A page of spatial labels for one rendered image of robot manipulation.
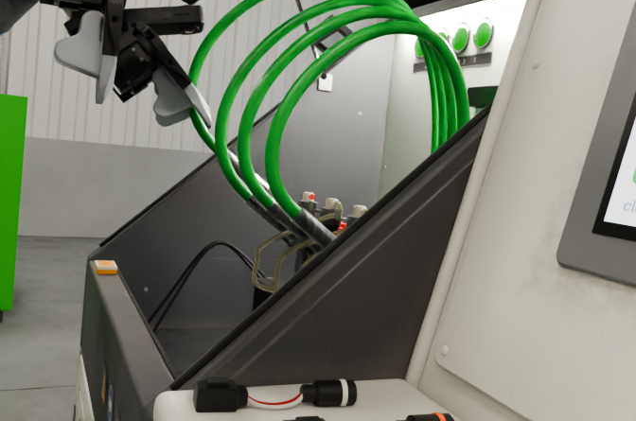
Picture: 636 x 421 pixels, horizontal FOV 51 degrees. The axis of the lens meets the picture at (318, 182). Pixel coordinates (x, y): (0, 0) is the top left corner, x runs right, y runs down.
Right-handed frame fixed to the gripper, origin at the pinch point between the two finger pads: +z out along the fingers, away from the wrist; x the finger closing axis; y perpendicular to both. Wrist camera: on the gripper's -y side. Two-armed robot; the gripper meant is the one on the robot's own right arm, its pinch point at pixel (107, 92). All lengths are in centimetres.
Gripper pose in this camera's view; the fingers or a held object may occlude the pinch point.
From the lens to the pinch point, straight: 73.4
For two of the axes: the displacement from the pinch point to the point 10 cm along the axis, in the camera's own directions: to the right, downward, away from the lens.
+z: -1.0, 9.9, 0.5
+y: -9.2, -0.7, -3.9
